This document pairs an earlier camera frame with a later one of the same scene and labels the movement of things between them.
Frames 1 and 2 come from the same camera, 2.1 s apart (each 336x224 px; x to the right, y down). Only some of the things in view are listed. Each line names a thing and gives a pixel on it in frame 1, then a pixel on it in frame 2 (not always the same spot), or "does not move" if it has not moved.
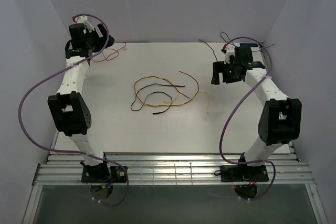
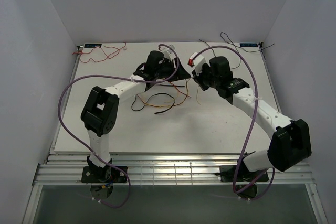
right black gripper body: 230,76 → 205,80
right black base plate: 243,173 does not move
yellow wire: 169,100 → 176,104
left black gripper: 101,41 → 180,73
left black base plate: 103,174 does not move
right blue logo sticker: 248,45 does not move
